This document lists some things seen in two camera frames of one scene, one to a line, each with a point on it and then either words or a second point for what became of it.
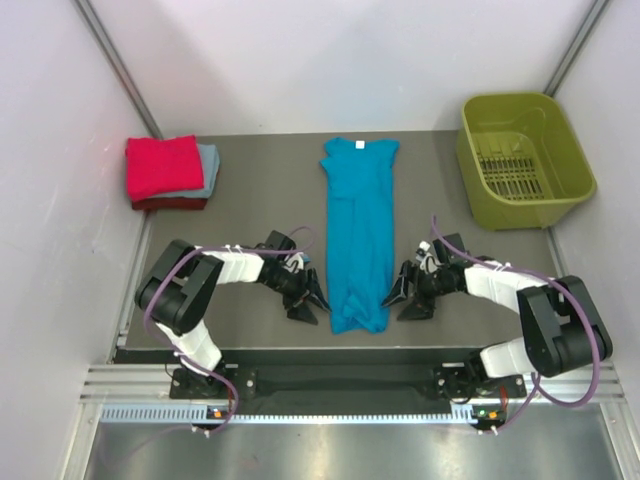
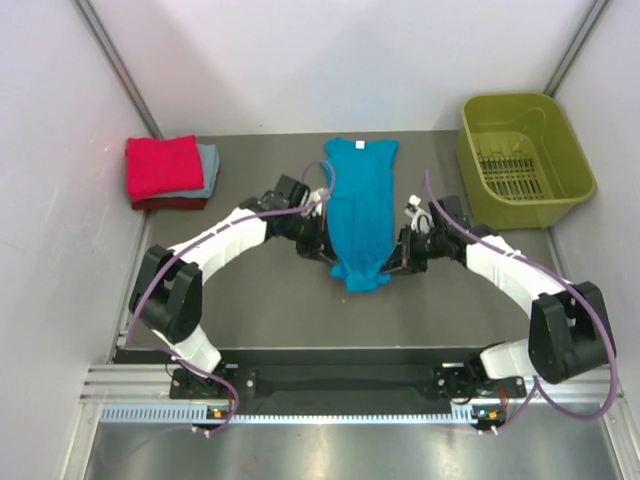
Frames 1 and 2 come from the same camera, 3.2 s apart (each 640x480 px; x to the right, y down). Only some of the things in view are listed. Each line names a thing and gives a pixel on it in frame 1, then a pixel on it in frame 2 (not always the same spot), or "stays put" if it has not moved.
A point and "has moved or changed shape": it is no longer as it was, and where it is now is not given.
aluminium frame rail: (144, 385) stays put
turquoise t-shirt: (360, 180) has moved or changed shape
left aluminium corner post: (110, 54) stays put
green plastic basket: (524, 161) stays put
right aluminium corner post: (575, 47) stays put
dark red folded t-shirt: (173, 203) stays put
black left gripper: (312, 285) → (318, 244)
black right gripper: (422, 306) → (397, 260)
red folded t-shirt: (161, 166) stays put
